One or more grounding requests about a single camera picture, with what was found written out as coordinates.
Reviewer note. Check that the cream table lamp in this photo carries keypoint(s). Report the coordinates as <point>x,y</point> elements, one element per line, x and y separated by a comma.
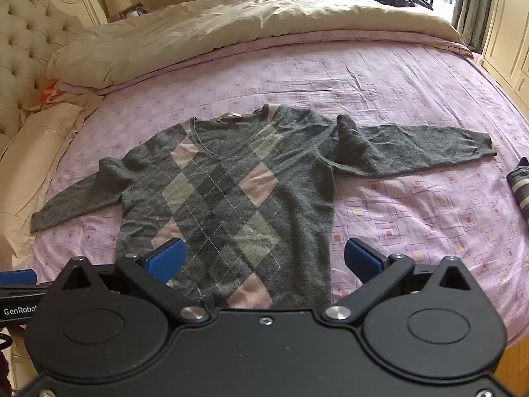
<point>115,0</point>

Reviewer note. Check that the cream tufted headboard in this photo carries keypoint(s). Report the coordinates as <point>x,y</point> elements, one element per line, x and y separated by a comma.
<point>24,49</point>

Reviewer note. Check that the striped grey cloth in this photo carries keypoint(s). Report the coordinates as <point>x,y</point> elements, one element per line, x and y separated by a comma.
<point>521,190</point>

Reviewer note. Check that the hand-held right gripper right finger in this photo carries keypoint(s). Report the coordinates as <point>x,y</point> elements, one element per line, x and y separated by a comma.
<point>363,258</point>

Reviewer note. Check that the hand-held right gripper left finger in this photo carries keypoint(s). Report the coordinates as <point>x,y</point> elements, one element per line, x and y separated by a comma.
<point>165,261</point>

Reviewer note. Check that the cream wardrobe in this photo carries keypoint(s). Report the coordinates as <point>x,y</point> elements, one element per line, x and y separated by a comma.
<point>508,29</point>

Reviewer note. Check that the grey argyle sweater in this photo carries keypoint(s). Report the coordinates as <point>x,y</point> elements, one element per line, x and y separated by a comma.
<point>231,198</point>

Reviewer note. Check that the orange cloth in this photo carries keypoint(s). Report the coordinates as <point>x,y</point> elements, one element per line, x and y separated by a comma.
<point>49,91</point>

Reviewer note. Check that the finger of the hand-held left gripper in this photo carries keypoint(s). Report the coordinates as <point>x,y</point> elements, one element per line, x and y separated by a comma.
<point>16,276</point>

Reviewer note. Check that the cream pillow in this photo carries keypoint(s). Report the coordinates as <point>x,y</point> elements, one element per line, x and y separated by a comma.
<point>41,132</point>

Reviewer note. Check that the green curtain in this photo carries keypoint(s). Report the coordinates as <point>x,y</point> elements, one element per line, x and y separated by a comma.
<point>473,4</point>

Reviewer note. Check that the pink patterned bed sheet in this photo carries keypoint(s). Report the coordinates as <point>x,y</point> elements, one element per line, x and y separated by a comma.
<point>372,91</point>

